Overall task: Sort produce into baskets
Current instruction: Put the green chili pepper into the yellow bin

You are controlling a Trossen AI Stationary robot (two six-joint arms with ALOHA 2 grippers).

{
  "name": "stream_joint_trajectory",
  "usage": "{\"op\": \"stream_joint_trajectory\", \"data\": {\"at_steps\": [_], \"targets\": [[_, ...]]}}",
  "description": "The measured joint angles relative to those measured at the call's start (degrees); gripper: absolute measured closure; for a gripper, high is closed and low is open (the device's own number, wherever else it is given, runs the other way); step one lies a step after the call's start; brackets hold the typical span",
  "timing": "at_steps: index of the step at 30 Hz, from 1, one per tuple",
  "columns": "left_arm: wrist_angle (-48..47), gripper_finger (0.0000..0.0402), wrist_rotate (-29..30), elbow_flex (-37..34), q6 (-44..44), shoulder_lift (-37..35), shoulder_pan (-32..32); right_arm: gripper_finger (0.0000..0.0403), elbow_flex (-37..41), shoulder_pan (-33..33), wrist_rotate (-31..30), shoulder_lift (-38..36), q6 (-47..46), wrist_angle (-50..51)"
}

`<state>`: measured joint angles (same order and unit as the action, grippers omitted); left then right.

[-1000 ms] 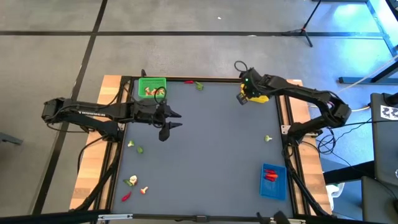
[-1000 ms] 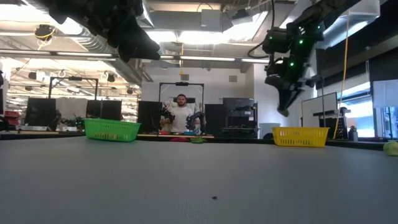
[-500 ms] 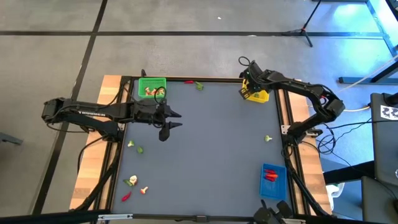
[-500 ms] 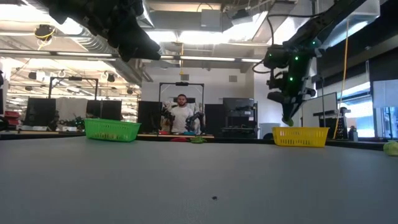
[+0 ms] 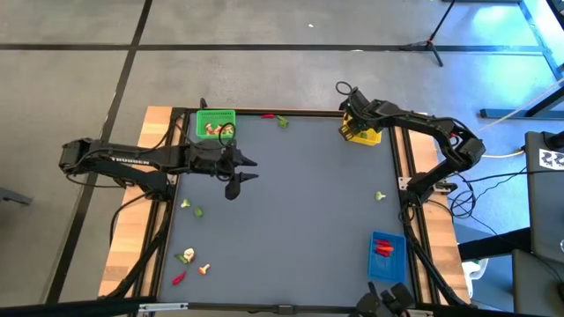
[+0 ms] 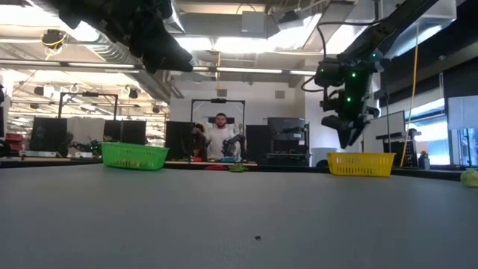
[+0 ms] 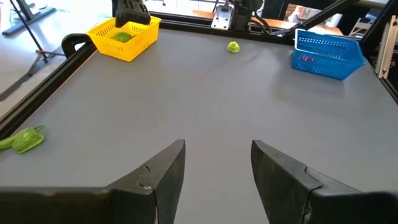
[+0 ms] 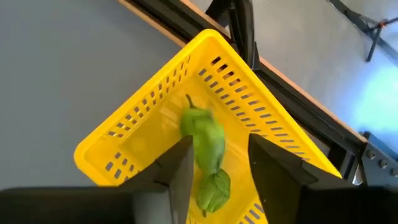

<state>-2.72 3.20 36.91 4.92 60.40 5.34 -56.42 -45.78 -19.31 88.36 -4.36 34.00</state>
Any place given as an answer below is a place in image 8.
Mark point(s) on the black tripod stand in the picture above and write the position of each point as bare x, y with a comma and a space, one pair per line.
372, 43

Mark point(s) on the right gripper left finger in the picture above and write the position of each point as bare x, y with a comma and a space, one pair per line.
174, 174

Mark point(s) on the yellow plastic basket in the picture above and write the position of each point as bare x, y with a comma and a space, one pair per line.
149, 140

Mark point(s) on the green bell pepper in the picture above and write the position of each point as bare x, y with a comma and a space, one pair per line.
206, 140
214, 191

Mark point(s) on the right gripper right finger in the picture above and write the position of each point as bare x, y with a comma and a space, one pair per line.
280, 174

